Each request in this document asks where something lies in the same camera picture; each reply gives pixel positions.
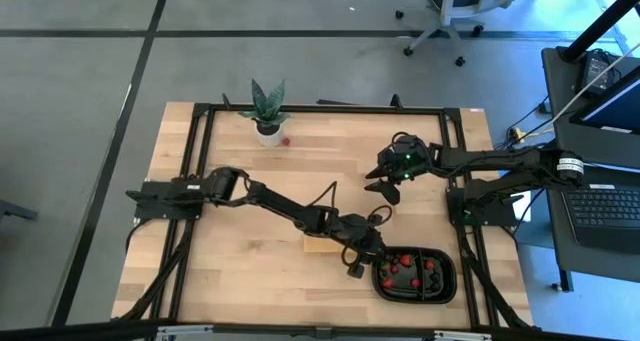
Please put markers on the strawberry with big green leaf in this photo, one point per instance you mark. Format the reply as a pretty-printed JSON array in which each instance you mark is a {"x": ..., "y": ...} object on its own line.
[{"x": 405, "y": 260}]

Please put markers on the black rig crossbar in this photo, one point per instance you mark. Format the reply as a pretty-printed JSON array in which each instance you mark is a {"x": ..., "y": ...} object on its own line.
[{"x": 75, "y": 331}]

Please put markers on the black power brick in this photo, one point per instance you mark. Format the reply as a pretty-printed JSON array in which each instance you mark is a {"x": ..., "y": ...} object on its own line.
[{"x": 595, "y": 71}]

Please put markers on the black screen with blue glow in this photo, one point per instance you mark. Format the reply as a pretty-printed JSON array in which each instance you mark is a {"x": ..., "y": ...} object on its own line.
[{"x": 620, "y": 111}]

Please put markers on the office chair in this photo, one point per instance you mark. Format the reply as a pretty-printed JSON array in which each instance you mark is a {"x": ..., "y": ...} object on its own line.
[{"x": 460, "y": 8}]

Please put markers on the white box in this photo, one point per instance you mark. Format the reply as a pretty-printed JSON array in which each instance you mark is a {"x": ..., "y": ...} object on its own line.
[{"x": 525, "y": 211}]

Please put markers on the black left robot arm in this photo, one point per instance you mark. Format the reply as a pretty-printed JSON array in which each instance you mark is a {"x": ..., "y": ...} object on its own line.
[{"x": 280, "y": 206}]

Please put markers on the black pole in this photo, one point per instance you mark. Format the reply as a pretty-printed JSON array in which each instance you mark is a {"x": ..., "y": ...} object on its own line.
[{"x": 600, "y": 23}]

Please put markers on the dark grey side desk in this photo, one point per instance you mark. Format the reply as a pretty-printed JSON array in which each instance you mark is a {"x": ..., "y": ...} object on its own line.
[{"x": 562, "y": 246}]

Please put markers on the yellow cloth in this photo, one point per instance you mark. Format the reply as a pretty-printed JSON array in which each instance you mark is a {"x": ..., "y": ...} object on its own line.
[{"x": 320, "y": 245}]

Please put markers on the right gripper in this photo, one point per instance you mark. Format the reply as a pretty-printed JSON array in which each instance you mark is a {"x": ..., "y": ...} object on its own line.
[{"x": 415, "y": 156}]

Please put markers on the grey furniture leg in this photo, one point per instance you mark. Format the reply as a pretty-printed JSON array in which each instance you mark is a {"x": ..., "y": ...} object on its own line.
[{"x": 15, "y": 211}]

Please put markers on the silver bracket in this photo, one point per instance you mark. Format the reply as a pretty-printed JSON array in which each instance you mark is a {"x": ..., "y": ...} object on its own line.
[
  {"x": 460, "y": 336},
  {"x": 185, "y": 331}
]

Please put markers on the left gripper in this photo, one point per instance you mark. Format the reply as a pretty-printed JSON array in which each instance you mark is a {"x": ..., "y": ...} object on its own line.
[{"x": 362, "y": 241}]

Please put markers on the black divided tupperware container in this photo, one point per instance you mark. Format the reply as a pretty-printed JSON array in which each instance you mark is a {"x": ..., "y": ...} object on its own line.
[{"x": 447, "y": 293}]

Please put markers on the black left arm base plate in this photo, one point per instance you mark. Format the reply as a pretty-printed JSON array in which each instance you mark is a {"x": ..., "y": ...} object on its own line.
[{"x": 160, "y": 212}]

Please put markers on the black aluminium table frame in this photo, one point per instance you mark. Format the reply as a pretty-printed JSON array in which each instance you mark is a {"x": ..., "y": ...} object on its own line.
[{"x": 325, "y": 110}]

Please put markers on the small red berry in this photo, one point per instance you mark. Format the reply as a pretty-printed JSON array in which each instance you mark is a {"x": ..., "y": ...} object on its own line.
[{"x": 285, "y": 141}]

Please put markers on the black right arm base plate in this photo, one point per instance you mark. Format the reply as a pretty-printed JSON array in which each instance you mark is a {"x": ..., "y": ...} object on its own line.
[{"x": 500, "y": 218}]

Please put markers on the snake plant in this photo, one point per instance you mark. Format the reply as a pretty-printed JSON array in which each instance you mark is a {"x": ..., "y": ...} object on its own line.
[{"x": 270, "y": 138}]

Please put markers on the black laptop keyboard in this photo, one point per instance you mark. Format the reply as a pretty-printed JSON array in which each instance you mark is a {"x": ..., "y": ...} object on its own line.
[{"x": 605, "y": 216}]

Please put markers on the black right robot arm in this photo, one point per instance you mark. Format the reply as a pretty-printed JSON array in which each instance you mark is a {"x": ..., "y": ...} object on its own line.
[{"x": 500, "y": 158}]

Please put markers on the yellow plug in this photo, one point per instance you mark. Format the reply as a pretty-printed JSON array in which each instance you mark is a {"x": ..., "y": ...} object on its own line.
[{"x": 518, "y": 132}]

